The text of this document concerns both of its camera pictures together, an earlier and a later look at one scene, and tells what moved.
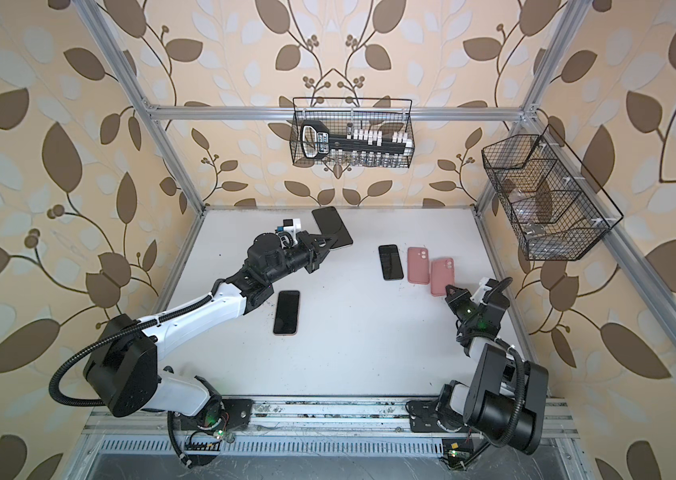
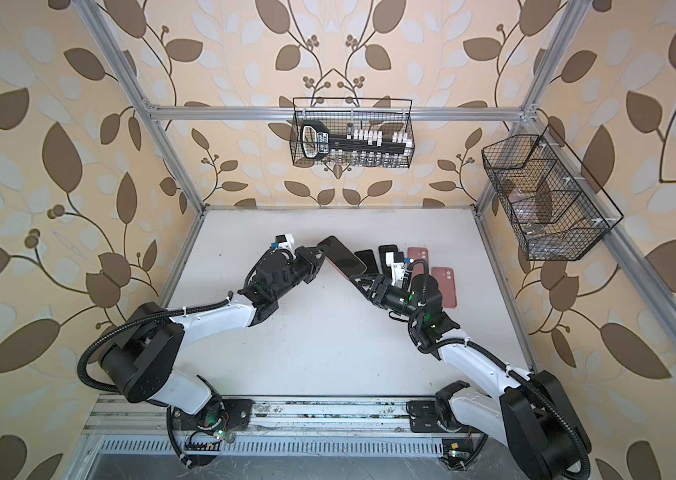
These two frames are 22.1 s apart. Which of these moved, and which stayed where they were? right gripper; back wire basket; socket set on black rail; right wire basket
Moved: right gripper
Stayed: right wire basket; socket set on black rail; back wire basket
